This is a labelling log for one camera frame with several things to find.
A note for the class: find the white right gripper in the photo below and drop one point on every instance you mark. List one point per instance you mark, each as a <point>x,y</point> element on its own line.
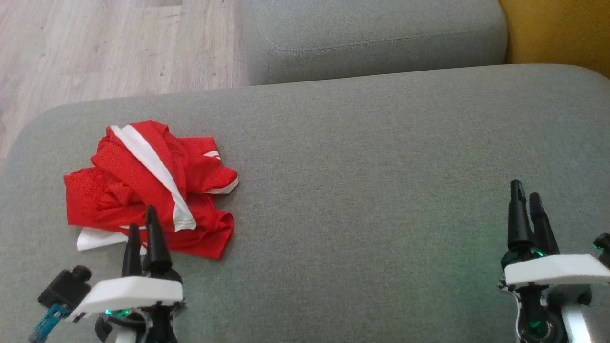
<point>553,270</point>

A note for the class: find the red basketball jersey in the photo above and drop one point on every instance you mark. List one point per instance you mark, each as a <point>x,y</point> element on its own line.
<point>100,200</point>

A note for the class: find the large grey sofa seat cushion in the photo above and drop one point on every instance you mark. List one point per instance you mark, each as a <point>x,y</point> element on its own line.
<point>357,190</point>

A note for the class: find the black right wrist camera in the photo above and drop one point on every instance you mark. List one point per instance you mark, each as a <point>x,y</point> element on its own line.
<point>604,244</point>

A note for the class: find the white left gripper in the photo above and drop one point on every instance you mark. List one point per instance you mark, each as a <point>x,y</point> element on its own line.
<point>128,291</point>

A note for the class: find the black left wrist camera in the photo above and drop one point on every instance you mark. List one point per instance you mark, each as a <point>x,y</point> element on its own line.
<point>64,287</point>

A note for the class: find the red shorts white stripes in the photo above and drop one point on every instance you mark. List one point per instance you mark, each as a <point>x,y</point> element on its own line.
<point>157,157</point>

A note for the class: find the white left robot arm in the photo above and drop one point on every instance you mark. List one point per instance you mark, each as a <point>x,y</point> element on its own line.
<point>126,337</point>

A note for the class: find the medium grey sofa seat cushion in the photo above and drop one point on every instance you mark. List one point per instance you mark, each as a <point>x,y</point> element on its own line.
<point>371,38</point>

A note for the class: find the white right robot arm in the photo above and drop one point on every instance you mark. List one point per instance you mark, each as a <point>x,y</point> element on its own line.
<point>577,326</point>

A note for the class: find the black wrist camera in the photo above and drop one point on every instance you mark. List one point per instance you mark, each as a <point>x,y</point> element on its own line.
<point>604,244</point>
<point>64,287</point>

